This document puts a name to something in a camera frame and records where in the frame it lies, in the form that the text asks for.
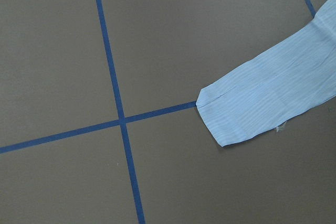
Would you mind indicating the light blue button-up shirt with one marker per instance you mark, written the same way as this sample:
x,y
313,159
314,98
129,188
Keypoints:
x,y
284,81

